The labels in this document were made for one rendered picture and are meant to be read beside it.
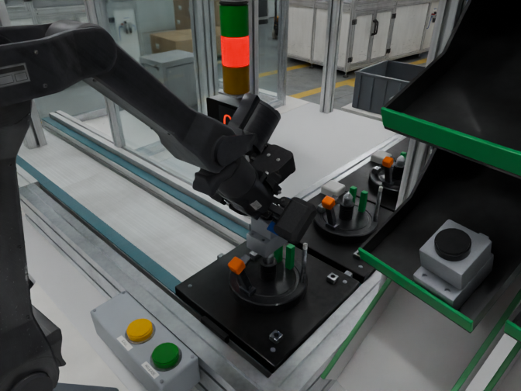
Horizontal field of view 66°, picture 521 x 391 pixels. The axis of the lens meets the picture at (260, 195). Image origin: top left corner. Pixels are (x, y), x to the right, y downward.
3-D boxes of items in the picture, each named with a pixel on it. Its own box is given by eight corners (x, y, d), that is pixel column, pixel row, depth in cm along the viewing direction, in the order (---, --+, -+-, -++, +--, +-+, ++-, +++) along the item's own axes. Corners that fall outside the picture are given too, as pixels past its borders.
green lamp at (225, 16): (234, 39, 68) (233, 7, 65) (215, 35, 71) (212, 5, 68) (254, 35, 71) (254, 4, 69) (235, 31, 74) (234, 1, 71)
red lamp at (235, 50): (235, 68, 71) (234, 39, 68) (216, 64, 73) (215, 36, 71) (254, 64, 74) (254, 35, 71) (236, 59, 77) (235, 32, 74)
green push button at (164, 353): (163, 378, 59) (161, 369, 58) (148, 361, 61) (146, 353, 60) (185, 360, 61) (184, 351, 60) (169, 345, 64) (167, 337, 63)
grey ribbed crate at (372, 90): (445, 132, 224) (456, 91, 212) (349, 107, 260) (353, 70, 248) (471, 113, 251) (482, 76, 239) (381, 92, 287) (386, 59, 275)
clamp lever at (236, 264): (247, 294, 67) (235, 270, 62) (239, 288, 68) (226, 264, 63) (261, 278, 69) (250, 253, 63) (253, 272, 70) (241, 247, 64)
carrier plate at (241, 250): (274, 375, 60) (274, 365, 58) (175, 294, 74) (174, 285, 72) (358, 289, 75) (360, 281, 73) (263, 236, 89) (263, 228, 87)
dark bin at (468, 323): (470, 334, 37) (473, 297, 32) (360, 260, 46) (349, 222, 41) (622, 147, 44) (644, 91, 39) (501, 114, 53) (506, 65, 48)
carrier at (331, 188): (363, 285, 76) (372, 231, 69) (267, 233, 89) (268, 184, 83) (418, 229, 91) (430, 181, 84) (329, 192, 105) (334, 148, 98)
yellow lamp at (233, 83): (236, 96, 73) (235, 69, 71) (218, 91, 76) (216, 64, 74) (255, 90, 76) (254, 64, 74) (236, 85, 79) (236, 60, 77)
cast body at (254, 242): (265, 258, 65) (265, 223, 61) (246, 247, 68) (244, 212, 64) (297, 235, 70) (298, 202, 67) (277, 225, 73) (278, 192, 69)
